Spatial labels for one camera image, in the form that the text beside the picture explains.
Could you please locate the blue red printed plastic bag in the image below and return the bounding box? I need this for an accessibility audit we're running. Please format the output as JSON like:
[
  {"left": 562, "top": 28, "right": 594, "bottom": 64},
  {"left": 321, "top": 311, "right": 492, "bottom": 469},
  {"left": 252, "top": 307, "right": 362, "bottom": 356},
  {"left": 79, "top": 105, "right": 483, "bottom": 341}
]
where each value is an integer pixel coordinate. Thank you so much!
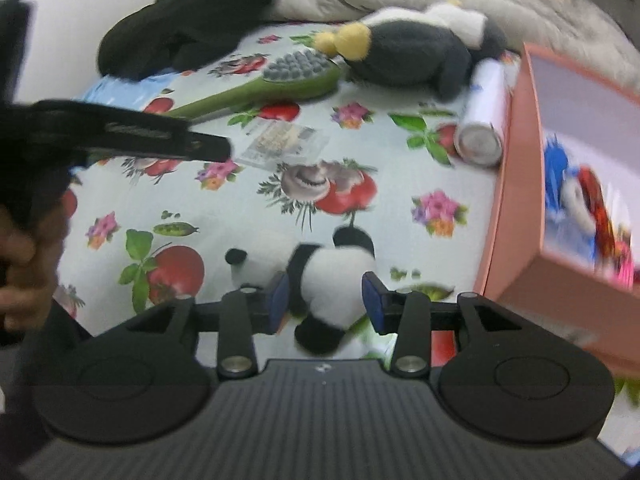
[{"left": 542, "top": 131, "right": 640, "bottom": 288}]

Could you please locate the person's left hand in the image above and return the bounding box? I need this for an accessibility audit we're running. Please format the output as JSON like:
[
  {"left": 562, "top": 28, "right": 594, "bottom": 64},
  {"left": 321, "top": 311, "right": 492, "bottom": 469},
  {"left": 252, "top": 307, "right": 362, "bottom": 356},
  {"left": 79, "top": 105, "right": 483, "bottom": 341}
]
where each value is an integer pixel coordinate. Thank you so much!
[{"left": 0, "top": 199, "right": 69, "bottom": 332}]

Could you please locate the clear plastic packet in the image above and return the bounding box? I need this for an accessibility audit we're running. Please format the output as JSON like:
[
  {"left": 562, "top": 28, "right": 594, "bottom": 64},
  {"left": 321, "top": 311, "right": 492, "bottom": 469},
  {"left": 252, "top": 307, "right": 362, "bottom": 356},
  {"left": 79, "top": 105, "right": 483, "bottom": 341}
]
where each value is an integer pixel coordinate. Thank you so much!
[{"left": 234, "top": 121, "right": 332, "bottom": 172}]

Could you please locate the black clothing pile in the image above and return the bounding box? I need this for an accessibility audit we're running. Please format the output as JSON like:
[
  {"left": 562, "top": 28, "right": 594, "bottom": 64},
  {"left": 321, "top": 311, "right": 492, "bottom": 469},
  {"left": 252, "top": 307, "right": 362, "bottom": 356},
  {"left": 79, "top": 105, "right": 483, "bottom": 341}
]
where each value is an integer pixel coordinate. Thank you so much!
[{"left": 96, "top": 0, "right": 279, "bottom": 82}]

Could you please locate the pink cardboard box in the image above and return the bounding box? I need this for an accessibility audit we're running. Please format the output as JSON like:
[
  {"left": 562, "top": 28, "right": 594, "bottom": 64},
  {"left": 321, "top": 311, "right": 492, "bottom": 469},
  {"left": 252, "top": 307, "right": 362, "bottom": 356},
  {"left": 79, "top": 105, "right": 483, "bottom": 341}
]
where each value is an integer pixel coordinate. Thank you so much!
[{"left": 471, "top": 42, "right": 640, "bottom": 377}]

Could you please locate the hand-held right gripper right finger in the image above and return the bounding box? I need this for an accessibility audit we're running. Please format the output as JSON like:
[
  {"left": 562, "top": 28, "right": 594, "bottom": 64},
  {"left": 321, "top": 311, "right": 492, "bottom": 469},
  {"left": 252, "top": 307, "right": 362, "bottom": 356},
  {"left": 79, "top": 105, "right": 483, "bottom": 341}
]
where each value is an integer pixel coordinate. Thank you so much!
[{"left": 360, "top": 270, "right": 524, "bottom": 380}]

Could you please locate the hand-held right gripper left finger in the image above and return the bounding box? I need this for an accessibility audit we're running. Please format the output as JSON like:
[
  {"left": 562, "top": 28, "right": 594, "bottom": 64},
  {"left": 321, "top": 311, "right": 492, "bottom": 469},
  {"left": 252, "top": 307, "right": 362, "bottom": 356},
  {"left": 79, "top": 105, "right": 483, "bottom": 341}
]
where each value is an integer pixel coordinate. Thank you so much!
[{"left": 121, "top": 270, "right": 292, "bottom": 380}]

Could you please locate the grey penguin plush toy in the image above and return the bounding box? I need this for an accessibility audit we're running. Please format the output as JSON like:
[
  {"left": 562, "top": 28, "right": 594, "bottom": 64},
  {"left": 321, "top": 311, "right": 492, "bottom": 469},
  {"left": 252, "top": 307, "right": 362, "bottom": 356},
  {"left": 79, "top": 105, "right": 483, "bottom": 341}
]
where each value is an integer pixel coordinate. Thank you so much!
[{"left": 314, "top": 2, "right": 509, "bottom": 102}]

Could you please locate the white lint roller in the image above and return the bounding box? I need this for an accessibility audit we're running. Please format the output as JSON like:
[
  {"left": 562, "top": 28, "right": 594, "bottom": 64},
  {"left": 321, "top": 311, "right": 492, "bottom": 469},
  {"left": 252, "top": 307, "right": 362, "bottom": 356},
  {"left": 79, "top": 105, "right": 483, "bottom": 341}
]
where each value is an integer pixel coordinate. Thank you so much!
[{"left": 453, "top": 58, "right": 509, "bottom": 168}]

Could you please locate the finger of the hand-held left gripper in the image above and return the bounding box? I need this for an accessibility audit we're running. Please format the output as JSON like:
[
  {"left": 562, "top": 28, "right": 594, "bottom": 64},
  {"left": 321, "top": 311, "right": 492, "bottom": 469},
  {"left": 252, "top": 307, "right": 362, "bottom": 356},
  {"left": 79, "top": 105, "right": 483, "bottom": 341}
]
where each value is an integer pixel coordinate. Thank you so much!
[{"left": 29, "top": 99, "right": 234, "bottom": 164}]

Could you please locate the green massage brush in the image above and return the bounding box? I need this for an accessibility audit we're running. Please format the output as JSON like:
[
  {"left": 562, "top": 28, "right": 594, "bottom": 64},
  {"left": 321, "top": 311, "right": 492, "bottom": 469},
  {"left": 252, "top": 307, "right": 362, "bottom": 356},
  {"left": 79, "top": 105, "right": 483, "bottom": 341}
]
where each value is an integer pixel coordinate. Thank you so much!
[{"left": 154, "top": 49, "right": 347, "bottom": 124}]

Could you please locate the panda plush toy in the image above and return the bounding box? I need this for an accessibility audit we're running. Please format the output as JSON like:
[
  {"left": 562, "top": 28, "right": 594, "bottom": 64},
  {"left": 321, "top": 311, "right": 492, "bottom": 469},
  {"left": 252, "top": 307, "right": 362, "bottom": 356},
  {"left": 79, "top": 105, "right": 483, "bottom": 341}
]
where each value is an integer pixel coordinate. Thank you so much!
[{"left": 224, "top": 226, "right": 377, "bottom": 357}]

